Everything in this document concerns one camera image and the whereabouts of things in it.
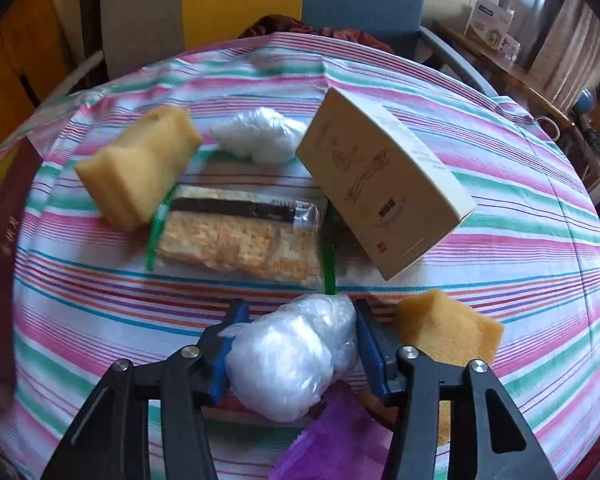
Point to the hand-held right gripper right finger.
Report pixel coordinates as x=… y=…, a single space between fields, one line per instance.
x=375 y=360

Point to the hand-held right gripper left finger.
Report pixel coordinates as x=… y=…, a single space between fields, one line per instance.
x=217 y=365

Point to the white plastic bag ball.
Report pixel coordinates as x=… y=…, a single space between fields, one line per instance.
x=285 y=360
x=260 y=135

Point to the small yellow sponge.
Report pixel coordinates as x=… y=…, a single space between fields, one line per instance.
x=445 y=330

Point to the purple packet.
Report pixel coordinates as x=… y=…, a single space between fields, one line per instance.
x=340 y=440

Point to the cracker pack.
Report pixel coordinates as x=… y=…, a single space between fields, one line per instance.
x=240 y=245

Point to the beige carton box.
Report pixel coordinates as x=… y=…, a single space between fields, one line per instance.
x=380 y=180

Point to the large yellow sponge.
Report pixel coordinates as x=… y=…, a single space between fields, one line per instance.
x=140 y=165

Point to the gold tin box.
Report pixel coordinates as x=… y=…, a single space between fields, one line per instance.
x=5 y=270

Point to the striped tablecloth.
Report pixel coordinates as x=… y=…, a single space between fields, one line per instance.
x=505 y=240

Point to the wooden side table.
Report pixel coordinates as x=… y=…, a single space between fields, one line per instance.
x=520 y=75

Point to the small pink white box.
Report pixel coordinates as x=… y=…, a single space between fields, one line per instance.
x=510 y=46

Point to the dark red cloth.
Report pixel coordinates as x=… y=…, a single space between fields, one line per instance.
x=280 y=27

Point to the white carton with blue print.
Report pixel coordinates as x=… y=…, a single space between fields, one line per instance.
x=487 y=20

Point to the grey yellow blue armchair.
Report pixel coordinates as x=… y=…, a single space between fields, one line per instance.
x=360 y=0

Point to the wooden wardrobe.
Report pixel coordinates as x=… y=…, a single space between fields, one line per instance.
x=25 y=60

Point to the patterned beige curtain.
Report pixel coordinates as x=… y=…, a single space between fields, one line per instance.
x=570 y=50

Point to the black rolled mat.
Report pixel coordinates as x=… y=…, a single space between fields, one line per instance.
x=92 y=10

